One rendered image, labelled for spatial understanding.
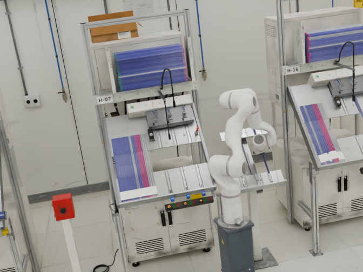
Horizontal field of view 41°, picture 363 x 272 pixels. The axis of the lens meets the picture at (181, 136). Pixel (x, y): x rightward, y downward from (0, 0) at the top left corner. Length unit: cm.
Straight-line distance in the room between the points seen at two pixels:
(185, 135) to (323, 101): 112
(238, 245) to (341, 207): 147
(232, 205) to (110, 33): 171
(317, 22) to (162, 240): 210
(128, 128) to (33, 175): 200
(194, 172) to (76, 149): 210
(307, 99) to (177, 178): 122
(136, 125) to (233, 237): 119
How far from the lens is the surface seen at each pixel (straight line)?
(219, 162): 281
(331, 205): 420
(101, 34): 384
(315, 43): 389
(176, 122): 358
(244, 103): 283
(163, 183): 341
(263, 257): 392
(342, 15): 418
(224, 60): 524
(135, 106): 363
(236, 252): 301
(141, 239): 386
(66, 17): 501
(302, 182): 400
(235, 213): 291
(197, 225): 388
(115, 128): 363
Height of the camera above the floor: 216
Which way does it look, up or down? 18 degrees down
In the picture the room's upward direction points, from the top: 7 degrees counter-clockwise
